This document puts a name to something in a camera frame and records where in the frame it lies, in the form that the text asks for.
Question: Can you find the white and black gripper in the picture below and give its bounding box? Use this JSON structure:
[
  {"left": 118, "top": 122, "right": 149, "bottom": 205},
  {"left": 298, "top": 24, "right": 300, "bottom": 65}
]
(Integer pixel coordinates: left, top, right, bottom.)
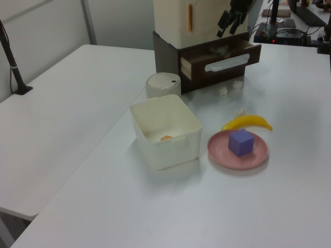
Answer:
[{"left": 216, "top": 0, "right": 254, "bottom": 38}]

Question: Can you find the dark brown drawer cabinet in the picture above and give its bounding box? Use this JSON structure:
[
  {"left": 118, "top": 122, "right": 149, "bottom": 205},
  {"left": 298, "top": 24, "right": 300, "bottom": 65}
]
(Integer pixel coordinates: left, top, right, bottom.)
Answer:
[{"left": 152, "top": 30, "right": 246, "bottom": 95}]

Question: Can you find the wooden background desk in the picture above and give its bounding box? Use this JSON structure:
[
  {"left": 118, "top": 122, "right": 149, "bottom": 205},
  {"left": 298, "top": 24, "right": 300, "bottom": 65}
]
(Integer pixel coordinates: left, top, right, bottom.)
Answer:
[{"left": 261, "top": 8, "right": 295, "bottom": 28}]

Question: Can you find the large cream storage box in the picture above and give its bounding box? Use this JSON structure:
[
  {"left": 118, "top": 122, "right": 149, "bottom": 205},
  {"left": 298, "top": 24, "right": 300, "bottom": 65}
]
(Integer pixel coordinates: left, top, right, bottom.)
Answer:
[{"left": 153, "top": 0, "right": 250, "bottom": 49}]

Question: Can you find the black electronics box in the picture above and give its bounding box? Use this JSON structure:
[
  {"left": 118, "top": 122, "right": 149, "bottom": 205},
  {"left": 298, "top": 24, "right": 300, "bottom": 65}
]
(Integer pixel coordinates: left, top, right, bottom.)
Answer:
[{"left": 253, "top": 22, "right": 315, "bottom": 47}]

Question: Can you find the small cream lidded bin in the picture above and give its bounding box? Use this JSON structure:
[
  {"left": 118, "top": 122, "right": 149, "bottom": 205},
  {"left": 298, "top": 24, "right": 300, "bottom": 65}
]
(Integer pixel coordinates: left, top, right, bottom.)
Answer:
[{"left": 144, "top": 72, "right": 182, "bottom": 99}]

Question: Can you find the yellow banana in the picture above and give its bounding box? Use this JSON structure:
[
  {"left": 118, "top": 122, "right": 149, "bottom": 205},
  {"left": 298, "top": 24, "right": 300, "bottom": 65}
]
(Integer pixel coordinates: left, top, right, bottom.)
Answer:
[{"left": 221, "top": 114, "right": 273, "bottom": 132}]

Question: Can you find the purple cube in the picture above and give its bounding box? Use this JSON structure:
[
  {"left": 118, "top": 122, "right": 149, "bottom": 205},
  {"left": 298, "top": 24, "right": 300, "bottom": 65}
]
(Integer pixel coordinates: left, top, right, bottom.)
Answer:
[{"left": 228, "top": 128, "right": 255, "bottom": 158}]

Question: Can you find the pink plate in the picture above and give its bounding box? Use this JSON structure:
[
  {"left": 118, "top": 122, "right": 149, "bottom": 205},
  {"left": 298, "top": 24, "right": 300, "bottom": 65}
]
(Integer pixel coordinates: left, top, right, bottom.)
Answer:
[{"left": 207, "top": 129, "right": 269, "bottom": 171}]

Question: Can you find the cream open plastic box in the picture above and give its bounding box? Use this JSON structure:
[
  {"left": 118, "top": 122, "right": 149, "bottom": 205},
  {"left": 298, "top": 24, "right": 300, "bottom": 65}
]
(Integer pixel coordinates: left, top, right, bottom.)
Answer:
[{"left": 129, "top": 94, "right": 203, "bottom": 171}]

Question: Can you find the black stand pole with clamp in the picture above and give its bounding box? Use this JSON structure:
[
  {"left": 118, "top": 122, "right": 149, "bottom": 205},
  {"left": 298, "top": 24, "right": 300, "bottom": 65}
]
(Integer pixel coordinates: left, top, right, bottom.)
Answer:
[{"left": 0, "top": 19, "right": 34, "bottom": 96}]

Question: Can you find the brown drawer with white handle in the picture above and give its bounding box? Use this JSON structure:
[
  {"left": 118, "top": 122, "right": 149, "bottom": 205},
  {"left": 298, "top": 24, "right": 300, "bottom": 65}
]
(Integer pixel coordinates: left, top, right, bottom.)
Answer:
[{"left": 179, "top": 38, "right": 262, "bottom": 81}]

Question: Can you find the black upright post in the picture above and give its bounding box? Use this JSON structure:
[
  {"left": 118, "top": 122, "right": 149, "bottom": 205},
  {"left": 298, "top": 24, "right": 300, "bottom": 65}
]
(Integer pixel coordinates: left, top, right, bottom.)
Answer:
[{"left": 270, "top": 0, "right": 281, "bottom": 25}]

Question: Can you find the black clamp bracket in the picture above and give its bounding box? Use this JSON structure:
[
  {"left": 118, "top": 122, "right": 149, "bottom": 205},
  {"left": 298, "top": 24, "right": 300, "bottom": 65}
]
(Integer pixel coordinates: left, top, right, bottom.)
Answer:
[{"left": 317, "top": 24, "right": 331, "bottom": 55}]

